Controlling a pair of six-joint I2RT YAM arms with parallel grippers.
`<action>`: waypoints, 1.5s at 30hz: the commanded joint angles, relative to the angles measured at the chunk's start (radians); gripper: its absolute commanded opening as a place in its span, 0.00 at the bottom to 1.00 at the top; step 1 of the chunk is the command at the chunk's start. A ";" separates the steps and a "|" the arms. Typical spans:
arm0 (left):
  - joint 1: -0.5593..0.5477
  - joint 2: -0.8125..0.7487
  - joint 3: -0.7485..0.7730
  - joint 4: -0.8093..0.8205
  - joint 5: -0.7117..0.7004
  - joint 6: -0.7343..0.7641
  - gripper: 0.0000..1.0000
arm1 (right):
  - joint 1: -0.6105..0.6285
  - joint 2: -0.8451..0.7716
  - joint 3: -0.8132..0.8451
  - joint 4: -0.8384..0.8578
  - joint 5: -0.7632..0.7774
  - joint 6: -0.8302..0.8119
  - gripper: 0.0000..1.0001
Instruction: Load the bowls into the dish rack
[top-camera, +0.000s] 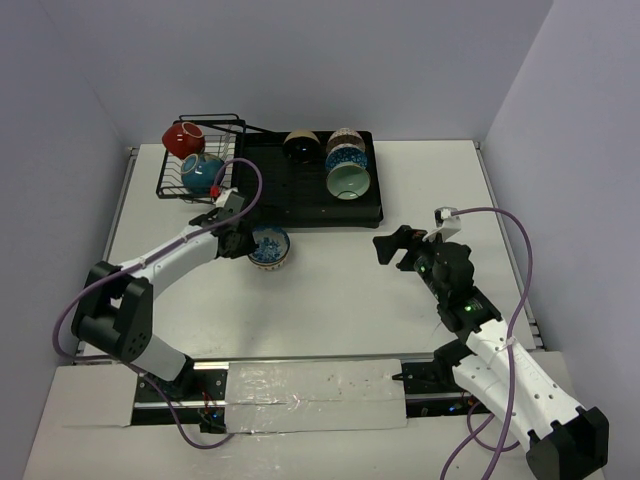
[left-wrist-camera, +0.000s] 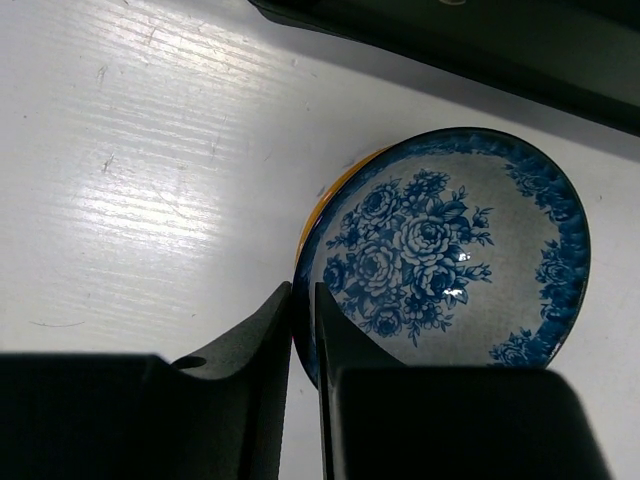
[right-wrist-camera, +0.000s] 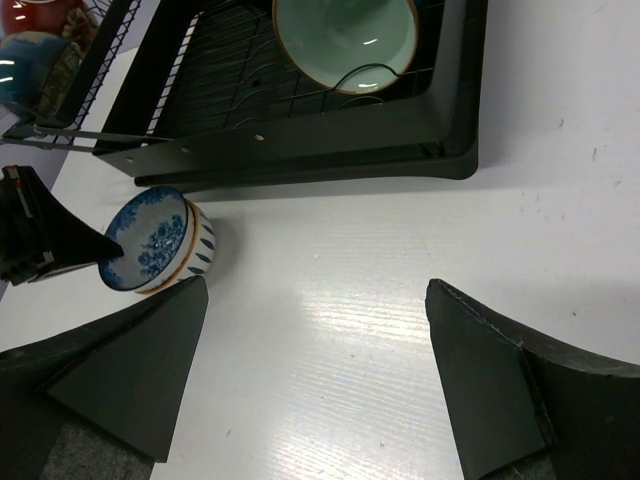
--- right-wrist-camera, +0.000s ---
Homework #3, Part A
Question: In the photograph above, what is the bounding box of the red bowl white inside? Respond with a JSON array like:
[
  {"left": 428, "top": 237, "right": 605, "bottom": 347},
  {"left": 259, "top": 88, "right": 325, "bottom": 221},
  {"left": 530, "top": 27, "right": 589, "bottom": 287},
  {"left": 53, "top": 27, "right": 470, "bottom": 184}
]
[{"left": 1, "top": 0, "right": 86, "bottom": 35}]

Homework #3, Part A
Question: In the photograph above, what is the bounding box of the blue floral white bowl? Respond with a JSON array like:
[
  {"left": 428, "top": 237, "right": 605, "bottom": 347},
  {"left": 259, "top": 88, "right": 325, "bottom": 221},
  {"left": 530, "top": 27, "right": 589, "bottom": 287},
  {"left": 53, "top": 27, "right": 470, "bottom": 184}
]
[{"left": 99, "top": 186, "right": 216, "bottom": 295}]

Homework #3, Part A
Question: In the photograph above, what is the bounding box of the celadon green bowl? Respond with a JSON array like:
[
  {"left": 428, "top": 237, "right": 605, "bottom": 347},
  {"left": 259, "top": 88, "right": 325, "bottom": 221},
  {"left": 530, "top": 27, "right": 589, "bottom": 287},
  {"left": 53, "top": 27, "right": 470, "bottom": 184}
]
[{"left": 272, "top": 0, "right": 419, "bottom": 95}]

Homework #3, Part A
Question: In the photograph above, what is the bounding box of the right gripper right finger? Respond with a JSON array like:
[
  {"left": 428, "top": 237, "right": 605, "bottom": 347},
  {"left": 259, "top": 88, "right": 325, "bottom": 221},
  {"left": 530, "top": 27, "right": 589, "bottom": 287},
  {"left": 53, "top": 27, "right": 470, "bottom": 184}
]
[{"left": 425, "top": 279, "right": 639, "bottom": 479}]

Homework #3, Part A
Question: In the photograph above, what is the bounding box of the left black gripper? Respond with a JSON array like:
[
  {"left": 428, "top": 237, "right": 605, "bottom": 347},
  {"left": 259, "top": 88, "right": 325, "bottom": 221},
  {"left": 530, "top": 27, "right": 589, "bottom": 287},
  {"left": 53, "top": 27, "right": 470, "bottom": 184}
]
[{"left": 1, "top": 165, "right": 123, "bottom": 286}]

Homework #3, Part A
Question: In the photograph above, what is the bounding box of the black wire dish rack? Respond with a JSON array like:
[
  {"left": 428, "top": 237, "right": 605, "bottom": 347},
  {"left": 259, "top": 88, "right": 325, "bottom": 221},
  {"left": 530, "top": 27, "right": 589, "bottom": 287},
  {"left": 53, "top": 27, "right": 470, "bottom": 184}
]
[{"left": 5, "top": 1, "right": 445, "bottom": 150}]

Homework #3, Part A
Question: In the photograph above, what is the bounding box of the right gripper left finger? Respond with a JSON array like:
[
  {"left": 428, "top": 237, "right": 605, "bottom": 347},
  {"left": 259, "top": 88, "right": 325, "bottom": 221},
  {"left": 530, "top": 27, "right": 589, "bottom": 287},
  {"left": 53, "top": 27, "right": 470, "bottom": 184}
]
[{"left": 1, "top": 277, "right": 208, "bottom": 463}]

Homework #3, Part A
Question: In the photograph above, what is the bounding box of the black plastic drain tray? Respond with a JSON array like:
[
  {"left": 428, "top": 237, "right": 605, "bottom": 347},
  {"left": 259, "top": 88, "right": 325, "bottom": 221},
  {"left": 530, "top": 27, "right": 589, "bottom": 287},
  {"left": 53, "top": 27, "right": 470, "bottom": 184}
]
[{"left": 95, "top": 1, "right": 488, "bottom": 192}]

